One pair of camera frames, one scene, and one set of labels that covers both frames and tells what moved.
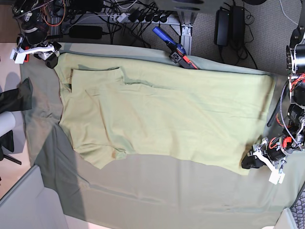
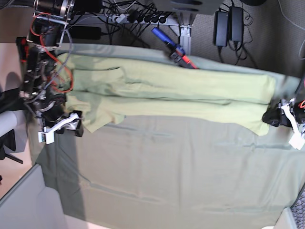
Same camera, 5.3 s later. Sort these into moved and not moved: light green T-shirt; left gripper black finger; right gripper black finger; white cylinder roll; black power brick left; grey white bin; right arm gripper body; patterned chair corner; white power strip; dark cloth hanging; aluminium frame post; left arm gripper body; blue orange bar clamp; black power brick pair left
Moved: light green T-shirt; left arm gripper body; right gripper black finger; left gripper black finger; right arm gripper body
Not moved: blue orange bar clamp; white cylinder roll; black power brick pair left; patterned chair corner; white power strip; black power brick left; aluminium frame post; grey white bin; dark cloth hanging
